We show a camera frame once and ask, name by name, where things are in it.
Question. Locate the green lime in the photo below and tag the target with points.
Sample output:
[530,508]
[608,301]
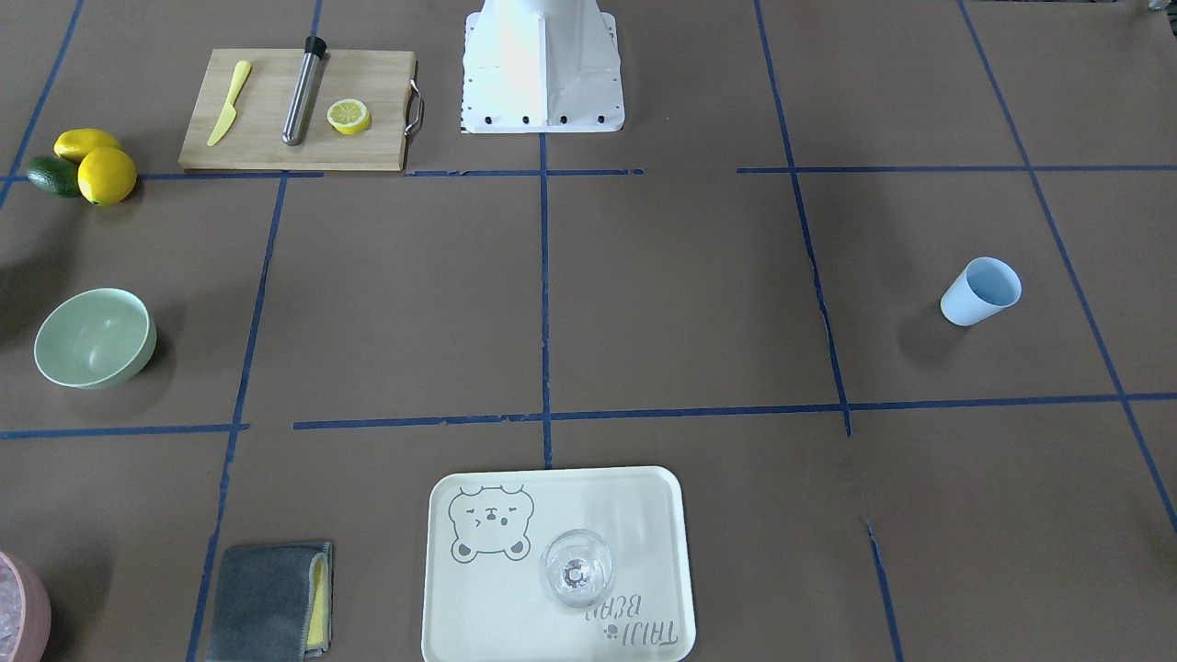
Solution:
[54,175]

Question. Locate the lemon half slice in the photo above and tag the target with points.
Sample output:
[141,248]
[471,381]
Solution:
[349,116]

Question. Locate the wooden cutting board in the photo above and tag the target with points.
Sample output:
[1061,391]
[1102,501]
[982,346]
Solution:
[381,79]

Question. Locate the cream bear tray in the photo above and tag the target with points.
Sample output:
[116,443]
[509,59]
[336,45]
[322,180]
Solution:
[484,596]

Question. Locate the yellow lemon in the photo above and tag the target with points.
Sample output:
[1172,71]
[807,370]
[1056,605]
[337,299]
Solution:
[75,145]
[107,176]

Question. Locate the light blue cup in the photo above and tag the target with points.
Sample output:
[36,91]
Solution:
[984,288]

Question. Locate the clear wine glass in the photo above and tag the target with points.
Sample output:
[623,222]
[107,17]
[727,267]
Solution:
[578,569]

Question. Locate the grey yellow cloth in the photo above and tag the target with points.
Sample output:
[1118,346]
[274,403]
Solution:
[273,603]

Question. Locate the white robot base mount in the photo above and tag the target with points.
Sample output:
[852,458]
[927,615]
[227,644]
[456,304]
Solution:
[541,67]

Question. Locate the pink bowl of ice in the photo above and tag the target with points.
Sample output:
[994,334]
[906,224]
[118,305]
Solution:
[26,612]

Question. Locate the steel muddler black tip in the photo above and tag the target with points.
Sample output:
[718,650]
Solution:
[300,107]

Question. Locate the yellow lemon front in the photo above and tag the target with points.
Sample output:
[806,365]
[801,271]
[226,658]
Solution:
[107,176]

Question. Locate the green bowl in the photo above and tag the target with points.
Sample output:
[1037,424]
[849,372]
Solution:
[96,339]

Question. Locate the yellow lemon rear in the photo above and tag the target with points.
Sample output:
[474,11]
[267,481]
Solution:
[75,145]

